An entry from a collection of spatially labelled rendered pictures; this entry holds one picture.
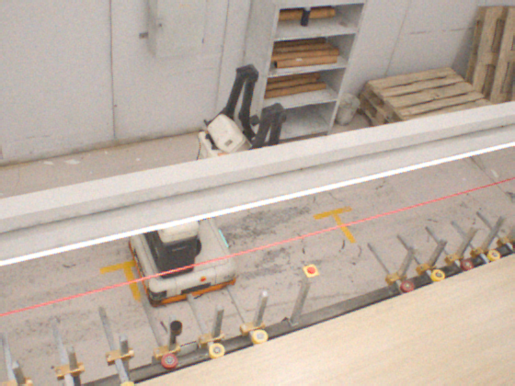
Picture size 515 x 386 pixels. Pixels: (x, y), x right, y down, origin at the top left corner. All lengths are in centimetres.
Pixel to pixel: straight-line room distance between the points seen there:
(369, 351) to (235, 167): 184
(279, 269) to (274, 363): 162
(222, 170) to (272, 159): 16
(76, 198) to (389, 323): 226
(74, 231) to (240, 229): 330
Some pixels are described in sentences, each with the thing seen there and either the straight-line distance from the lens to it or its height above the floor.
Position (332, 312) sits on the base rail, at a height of 70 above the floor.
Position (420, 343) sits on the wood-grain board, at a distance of 338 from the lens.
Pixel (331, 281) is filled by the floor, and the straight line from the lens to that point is 460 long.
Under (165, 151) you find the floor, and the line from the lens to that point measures 541.
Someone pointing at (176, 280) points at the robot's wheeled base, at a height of 28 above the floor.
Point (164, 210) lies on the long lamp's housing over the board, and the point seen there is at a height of 237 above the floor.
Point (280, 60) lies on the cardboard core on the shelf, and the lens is 506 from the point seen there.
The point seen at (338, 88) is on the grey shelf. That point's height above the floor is 58.
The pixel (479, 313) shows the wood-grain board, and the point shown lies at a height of 90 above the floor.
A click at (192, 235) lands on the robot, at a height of 71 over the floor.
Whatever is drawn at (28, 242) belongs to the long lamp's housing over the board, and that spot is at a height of 237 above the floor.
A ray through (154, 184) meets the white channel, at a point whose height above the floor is 246.
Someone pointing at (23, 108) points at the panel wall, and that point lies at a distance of 503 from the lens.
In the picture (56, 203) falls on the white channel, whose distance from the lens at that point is 153.
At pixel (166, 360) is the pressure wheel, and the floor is 90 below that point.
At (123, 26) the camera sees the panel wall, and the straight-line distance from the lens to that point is 478.
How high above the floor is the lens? 355
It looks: 44 degrees down
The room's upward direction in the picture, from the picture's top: 11 degrees clockwise
